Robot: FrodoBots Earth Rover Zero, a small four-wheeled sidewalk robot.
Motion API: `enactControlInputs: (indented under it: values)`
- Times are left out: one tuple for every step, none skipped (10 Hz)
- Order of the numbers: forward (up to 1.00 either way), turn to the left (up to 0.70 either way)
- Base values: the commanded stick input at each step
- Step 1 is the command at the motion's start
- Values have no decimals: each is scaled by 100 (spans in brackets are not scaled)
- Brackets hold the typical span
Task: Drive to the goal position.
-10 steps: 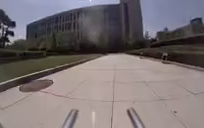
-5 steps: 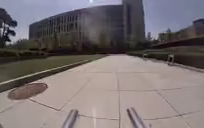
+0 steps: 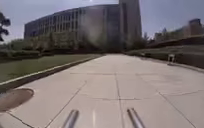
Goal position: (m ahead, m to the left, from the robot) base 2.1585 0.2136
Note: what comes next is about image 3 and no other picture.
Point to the round manhole cover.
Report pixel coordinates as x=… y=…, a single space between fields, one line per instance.
x=10 y=99

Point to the robot's own part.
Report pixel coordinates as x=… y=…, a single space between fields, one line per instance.
x=135 y=118
x=70 y=119

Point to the concrete kerb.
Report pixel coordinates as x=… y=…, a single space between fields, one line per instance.
x=30 y=76

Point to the row of small trees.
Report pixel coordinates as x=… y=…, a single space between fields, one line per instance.
x=53 y=41

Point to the pale concrete slab plaza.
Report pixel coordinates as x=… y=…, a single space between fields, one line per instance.
x=120 y=76

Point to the green grass lawn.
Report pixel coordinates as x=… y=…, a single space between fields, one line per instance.
x=23 y=68

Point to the low brown building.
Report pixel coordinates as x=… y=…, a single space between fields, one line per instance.
x=195 y=28

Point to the large curved grey building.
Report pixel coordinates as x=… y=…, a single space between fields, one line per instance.
x=96 y=21

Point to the low green hedge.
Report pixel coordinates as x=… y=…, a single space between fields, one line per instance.
x=16 y=54

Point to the small sign stand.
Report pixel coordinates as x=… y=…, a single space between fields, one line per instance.
x=171 y=58

